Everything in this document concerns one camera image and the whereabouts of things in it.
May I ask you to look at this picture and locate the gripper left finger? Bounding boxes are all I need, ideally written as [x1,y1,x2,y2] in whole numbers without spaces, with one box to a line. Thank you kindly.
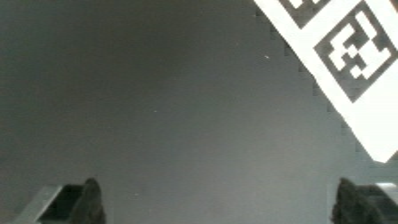
[11,178,107,224]

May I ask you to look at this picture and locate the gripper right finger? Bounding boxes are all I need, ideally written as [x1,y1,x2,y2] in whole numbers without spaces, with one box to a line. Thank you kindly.
[331,178,398,224]

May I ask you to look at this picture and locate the white marker sheet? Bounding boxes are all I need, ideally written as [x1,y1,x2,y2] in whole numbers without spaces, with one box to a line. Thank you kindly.
[255,0,398,162]

